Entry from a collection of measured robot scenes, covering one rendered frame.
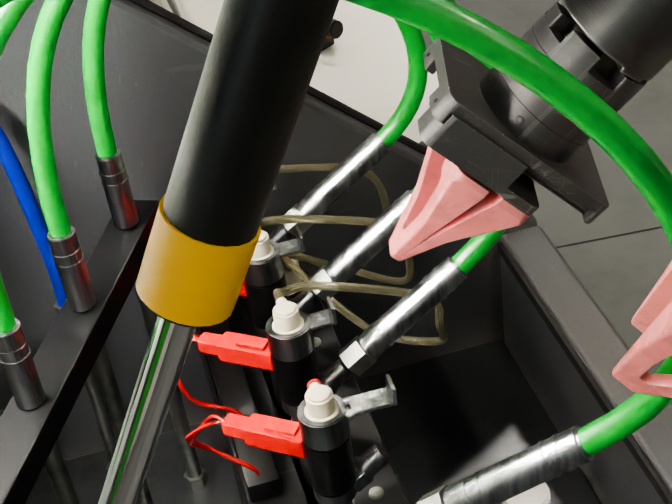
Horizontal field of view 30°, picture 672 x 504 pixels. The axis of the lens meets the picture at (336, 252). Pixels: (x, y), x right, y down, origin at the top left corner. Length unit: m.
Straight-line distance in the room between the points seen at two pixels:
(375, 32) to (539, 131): 0.77
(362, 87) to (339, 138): 0.27
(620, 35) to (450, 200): 0.11
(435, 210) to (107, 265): 0.32
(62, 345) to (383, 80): 0.56
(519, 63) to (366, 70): 0.81
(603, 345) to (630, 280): 1.57
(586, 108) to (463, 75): 0.13
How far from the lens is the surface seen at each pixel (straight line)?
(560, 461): 0.60
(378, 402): 0.72
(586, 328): 0.99
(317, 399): 0.70
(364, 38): 1.34
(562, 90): 0.48
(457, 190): 0.60
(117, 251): 0.87
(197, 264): 0.22
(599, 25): 0.57
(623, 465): 0.95
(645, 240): 2.65
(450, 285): 0.78
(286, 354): 0.77
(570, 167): 0.62
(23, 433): 0.76
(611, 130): 0.49
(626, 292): 2.51
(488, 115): 0.59
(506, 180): 0.59
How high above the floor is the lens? 1.60
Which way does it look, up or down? 37 degrees down
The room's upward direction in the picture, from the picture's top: 8 degrees counter-clockwise
